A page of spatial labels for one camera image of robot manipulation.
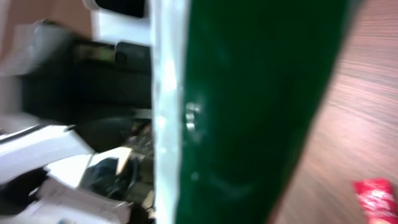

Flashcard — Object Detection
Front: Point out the green 3M gloves packet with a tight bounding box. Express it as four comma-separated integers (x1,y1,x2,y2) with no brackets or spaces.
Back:
150,0,360,224

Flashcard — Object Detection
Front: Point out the red sachet pack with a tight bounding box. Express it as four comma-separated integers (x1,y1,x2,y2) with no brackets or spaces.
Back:
353,179,397,224

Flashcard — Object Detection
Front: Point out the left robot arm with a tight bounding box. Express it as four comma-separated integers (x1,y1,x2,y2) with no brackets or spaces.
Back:
1,1,155,223

